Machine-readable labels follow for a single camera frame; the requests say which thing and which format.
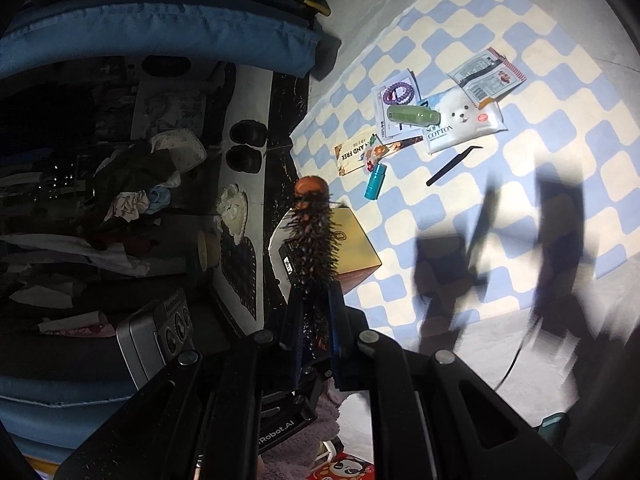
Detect round bristle hair brush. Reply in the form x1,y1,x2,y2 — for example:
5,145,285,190
288,176,337,361

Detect black tweezers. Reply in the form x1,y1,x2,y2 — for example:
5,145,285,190
426,145,482,186

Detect green bottle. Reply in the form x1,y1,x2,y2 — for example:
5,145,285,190
386,105,440,127

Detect red white sachet packet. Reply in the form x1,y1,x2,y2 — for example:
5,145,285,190
448,48,526,110

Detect black rectangular box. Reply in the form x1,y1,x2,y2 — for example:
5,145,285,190
278,238,299,285

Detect gold cardboard storage box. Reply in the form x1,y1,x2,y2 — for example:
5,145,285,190
268,205,383,297

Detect teal small tube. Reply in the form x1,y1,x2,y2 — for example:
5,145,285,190
364,162,386,200

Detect and free booklet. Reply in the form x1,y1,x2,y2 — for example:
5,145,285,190
334,127,423,177

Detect black slipper pair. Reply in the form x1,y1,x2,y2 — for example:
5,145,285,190
224,119,268,174

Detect blue white checkered mat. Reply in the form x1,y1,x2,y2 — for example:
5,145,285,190
292,0,639,347

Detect soft cotton tissue pack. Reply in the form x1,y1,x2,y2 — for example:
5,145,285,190
421,87,506,154

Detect blue seat cushion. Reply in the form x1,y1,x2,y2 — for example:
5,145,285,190
1,2,320,78

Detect white hair tie card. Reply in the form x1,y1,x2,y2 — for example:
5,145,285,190
372,70,422,142

